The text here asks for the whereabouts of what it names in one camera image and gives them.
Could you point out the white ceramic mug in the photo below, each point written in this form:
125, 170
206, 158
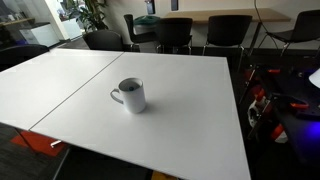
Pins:
135, 100

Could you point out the teal cloth bundle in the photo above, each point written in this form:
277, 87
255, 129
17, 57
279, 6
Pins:
146, 20

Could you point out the wooden table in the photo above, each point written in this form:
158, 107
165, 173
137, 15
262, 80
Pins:
230, 15

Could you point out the green potted plant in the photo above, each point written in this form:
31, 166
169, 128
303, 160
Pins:
91, 13

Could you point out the white planter box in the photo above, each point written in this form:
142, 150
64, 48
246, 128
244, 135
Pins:
71, 28

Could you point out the metal table foot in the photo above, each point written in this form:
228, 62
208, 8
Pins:
56, 143

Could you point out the white low cabinet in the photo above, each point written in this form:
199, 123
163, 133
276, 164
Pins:
40, 35

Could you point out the black robot stand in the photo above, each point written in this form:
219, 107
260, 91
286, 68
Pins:
300, 150

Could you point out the wooden desk behind glass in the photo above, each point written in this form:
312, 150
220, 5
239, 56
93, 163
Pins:
16, 21

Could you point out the dark wall box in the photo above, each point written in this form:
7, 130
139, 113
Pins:
150, 6

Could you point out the dark wall panel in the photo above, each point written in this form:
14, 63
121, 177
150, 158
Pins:
174, 4

